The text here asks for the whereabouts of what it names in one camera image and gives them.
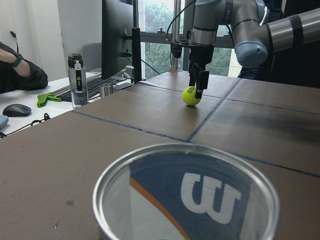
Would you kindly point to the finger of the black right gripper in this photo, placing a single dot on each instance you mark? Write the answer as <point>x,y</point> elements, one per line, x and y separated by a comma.
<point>201,82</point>
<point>193,71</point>

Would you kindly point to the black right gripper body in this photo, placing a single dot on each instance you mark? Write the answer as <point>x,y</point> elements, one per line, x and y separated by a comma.
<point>201,56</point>

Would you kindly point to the yellow Roland Garros tennis ball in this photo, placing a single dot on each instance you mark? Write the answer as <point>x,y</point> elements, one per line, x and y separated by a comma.
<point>189,96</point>

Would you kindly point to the Wilson tennis ball can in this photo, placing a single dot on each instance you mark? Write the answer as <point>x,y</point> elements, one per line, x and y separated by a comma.
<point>184,191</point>

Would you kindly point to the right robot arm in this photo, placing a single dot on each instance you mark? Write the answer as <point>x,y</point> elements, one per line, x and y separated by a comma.
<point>269,46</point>

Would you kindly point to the person forearm dark sleeve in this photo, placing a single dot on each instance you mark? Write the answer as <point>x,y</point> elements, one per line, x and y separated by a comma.
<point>27,76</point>

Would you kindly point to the person hand with watch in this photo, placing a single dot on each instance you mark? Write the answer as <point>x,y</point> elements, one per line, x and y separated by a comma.
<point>10,58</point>

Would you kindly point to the steel cup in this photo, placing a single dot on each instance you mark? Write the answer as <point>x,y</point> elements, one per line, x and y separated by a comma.
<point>105,90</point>

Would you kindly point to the black monitor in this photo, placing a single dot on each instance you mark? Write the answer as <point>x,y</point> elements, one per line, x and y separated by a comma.
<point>116,45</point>

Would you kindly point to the black keyboard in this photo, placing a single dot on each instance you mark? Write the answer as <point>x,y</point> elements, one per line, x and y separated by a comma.
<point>93,87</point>

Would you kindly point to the grey office chair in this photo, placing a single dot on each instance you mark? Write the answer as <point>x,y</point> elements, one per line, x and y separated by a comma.
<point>92,57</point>

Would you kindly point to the clear water bottle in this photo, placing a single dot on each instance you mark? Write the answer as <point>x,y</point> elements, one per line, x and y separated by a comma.
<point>77,80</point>

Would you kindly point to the green plastic tool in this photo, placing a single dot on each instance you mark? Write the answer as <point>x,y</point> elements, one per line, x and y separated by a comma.
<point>42,99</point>

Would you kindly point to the black computer mouse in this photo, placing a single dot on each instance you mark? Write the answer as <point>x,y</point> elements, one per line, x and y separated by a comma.
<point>17,110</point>

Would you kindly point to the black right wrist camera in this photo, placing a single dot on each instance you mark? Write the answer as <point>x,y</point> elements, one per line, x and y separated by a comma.
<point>176,46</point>

